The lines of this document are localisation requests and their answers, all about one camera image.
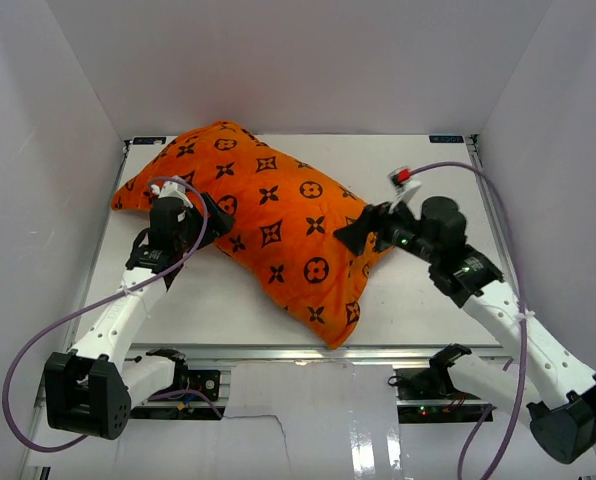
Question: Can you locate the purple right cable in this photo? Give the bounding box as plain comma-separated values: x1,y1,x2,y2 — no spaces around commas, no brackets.
410,160,531,480

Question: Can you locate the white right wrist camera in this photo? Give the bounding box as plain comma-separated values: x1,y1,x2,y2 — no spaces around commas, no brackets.
388,167,422,204

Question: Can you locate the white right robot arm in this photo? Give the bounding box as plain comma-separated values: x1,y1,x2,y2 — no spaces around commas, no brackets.
334,196,596,465

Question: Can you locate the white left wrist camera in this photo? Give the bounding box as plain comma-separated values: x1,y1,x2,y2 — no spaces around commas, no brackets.
149,176,194,209

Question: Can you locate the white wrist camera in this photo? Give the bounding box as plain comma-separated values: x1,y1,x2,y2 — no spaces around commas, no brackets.
388,167,422,204
149,176,194,209

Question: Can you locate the aluminium table frame rail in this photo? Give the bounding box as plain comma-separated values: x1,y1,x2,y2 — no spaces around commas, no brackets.
20,133,537,480

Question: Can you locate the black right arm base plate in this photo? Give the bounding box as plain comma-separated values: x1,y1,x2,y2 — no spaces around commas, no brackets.
387,344,476,402

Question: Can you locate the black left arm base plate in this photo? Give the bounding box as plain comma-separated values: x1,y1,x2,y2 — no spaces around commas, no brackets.
149,370,221,405

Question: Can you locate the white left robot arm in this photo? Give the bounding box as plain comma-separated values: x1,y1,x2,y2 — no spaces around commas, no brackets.
44,191,235,440

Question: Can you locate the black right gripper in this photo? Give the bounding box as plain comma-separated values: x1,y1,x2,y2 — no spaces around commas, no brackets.
332,192,439,265

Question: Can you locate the orange patterned pillowcase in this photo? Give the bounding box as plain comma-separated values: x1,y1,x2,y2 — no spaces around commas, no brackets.
111,121,382,349

